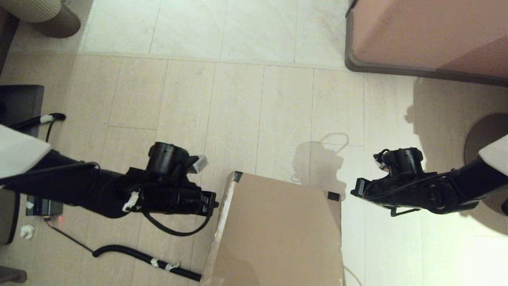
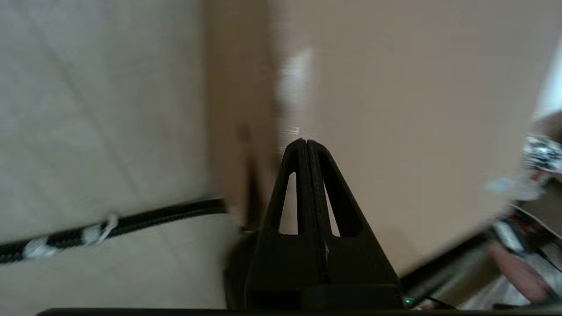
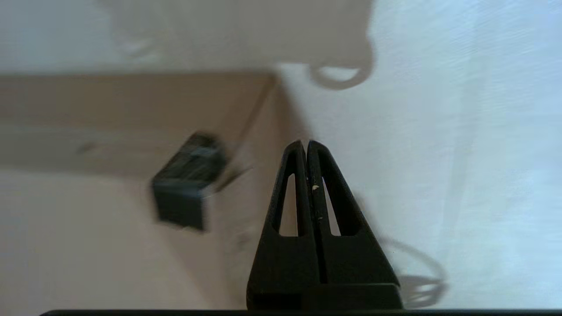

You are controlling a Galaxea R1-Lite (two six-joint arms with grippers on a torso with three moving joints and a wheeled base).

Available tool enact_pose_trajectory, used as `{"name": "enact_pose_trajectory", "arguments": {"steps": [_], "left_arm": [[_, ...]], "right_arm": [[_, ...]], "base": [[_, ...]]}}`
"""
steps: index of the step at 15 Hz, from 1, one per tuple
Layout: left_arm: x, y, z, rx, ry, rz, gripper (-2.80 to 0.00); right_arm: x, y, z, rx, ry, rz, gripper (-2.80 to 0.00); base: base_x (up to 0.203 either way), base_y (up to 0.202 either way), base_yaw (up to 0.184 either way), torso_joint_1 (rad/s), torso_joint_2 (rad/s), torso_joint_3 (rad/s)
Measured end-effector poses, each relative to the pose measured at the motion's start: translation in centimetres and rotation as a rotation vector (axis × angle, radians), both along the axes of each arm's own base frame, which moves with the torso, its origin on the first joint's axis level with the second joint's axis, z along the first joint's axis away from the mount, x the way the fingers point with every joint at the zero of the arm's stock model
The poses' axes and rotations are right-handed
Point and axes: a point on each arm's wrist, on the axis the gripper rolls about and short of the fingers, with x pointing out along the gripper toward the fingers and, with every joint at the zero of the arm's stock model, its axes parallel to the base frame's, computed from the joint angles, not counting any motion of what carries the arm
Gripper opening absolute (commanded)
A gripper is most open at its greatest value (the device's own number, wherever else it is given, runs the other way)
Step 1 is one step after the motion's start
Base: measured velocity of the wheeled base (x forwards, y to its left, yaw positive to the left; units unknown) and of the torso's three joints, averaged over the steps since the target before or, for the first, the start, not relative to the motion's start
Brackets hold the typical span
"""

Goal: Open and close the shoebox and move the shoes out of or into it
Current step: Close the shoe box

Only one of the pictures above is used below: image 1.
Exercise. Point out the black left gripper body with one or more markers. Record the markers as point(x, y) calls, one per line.
point(182, 200)

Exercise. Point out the dark brown furniture edge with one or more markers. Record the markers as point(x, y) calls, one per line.
point(6, 39)

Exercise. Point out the grey power inverter box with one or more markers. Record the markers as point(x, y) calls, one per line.
point(43, 207)

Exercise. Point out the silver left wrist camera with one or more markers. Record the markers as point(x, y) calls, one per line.
point(198, 163)

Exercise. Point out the brown panel with black rim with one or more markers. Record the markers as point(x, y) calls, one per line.
point(8, 222)

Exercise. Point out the grey furniture foot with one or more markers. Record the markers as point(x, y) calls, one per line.
point(12, 275)

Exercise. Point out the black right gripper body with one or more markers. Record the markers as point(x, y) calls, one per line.
point(377, 192)

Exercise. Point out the pink cabinet with grey base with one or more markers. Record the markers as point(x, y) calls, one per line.
point(428, 31)

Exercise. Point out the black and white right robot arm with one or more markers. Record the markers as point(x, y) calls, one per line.
point(436, 194)

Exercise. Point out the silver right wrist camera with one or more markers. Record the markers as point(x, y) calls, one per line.
point(380, 161)

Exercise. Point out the brown cardboard shoe box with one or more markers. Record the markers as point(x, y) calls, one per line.
point(278, 230)

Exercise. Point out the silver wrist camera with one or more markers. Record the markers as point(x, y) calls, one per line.
point(380, 161)
point(198, 163)

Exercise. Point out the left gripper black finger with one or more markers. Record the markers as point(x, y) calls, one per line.
point(211, 203)

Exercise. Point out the round brown pedestal base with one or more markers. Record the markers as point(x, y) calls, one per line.
point(482, 135)

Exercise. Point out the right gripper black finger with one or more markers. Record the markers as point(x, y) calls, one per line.
point(358, 187)

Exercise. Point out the striped beige ottoman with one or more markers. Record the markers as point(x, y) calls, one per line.
point(39, 12)

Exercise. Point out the white crumpled tissue scrap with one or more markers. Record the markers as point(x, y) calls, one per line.
point(27, 232)

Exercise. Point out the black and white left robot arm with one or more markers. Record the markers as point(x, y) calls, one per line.
point(79, 186)

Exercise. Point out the dark grey block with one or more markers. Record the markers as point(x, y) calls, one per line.
point(20, 99)

